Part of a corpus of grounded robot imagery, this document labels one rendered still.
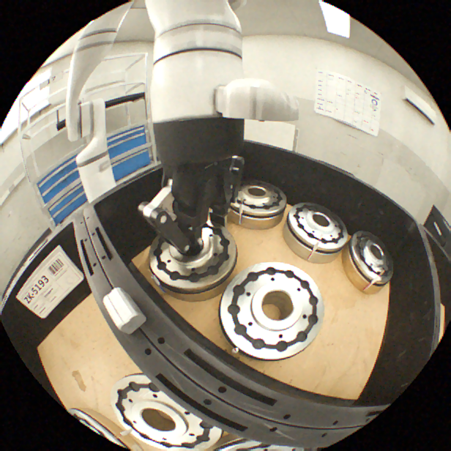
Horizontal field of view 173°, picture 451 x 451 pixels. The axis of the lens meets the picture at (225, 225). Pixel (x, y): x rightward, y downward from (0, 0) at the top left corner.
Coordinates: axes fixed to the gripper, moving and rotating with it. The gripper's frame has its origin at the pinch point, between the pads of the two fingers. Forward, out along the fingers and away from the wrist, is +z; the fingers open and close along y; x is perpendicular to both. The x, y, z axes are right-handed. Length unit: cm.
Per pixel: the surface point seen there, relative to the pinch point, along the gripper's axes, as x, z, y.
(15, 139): -276, -90, 84
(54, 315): -10.2, 0.6, 25.3
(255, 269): 7.3, -1.0, 1.8
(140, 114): -265, -19, -151
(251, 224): 3.2, 1.2, -6.2
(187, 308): 3.0, 2.2, 8.3
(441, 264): 49, -5, -12
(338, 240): 16.2, -0.8, -7.9
